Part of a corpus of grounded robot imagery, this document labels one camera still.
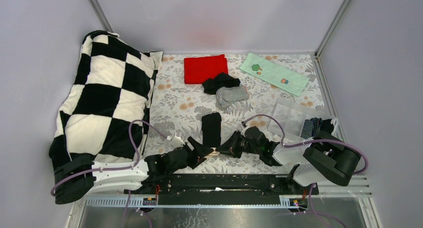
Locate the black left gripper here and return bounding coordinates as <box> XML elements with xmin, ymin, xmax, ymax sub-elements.
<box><xmin>166</xmin><ymin>138</ymin><xmax>213</xmax><ymax>177</ymax></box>

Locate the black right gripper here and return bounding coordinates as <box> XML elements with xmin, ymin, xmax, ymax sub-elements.
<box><xmin>215</xmin><ymin>130</ymin><xmax>261</xmax><ymax>159</ymax></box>

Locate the black underwear beige waistband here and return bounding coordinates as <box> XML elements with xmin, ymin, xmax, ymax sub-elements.
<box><xmin>202</xmin><ymin>112</ymin><xmax>221</xmax><ymax>148</ymax></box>

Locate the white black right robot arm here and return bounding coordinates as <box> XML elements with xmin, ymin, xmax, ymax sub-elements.
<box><xmin>216</xmin><ymin>127</ymin><xmax>364</xmax><ymax>194</ymax></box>

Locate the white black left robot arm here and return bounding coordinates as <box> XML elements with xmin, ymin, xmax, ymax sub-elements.
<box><xmin>51</xmin><ymin>137</ymin><xmax>217</xmax><ymax>205</ymax></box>

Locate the grey striped underwear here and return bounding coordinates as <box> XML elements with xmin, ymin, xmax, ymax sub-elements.
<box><xmin>215</xmin><ymin>85</ymin><xmax>249</xmax><ymax>110</ymax></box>

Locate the navy striped rolled underwear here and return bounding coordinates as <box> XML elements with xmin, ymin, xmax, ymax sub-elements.
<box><xmin>300</xmin><ymin>117</ymin><xmax>323</xmax><ymax>139</ymax></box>

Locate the black rolled underwear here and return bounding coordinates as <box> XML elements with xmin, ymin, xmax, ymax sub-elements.
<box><xmin>320</xmin><ymin>119</ymin><xmax>336</xmax><ymax>135</ymax></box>

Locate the clear plastic organizer box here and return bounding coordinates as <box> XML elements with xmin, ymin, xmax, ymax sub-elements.
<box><xmin>272</xmin><ymin>98</ymin><xmax>339</xmax><ymax>142</ymax></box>

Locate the floral table cloth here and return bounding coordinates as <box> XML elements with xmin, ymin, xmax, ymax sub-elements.
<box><xmin>143</xmin><ymin>54</ymin><xmax>328</xmax><ymax>174</ymax></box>

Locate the black crumpled garment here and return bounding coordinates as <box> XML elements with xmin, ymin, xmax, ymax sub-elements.
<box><xmin>202</xmin><ymin>72</ymin><xmax>240</xmax><ymax>95</ymax></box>

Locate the mint green printed cloth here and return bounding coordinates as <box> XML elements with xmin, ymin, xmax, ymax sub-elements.
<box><xmin>239</xmin><ymin>53</ymin><xmax>309</xmax><ymax>96</ymax></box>

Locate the red folded cloth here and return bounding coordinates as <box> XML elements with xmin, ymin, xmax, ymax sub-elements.
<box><xmin>184</xmin><ymin>54</ymin><xmax>228</xmax><ymax>84</ymax></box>

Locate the black white checkered blanket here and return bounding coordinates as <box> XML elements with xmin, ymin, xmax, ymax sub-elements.
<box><xmin>48</xmin><ymin>30</ymin><xmax>163</xmax><ymax>169</ymax></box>

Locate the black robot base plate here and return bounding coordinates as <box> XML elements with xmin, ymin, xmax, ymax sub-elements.
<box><xmin>131</xmin><ymin>174</ymin><xmax>310</xmax><ymax>196</ymax></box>

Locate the aluminium frame rail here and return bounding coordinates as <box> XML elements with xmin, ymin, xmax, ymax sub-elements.
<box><xmin>66</xmin><ymin>176</ymin><xmax>382</xmax><ymax>228</ymax></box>

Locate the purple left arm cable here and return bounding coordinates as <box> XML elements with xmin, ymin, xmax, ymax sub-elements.
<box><xmin>50</xmin><ymin>119</ymin><xmax>176</xmax><ymax>228</ymax></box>

